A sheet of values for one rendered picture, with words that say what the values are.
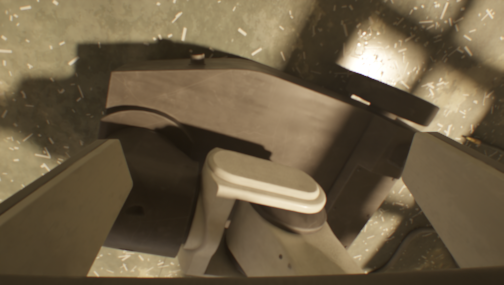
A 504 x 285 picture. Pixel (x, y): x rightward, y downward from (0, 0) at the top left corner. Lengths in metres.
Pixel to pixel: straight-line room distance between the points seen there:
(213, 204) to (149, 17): 0.42
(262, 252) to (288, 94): 0.27
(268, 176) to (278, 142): 0.14
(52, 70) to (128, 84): 0.27
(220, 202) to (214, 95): 0.19
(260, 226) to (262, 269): 0.06
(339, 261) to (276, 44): 0.46
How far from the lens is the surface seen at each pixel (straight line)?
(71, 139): 0.76
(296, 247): 0.37
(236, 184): 0.35
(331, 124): 0.53
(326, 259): 0.39
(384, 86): 0.56
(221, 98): 0.46
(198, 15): 0.61
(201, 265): 0.44
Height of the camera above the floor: 0.61
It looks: 62 degrees down
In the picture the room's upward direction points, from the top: 163 degrees clockwise
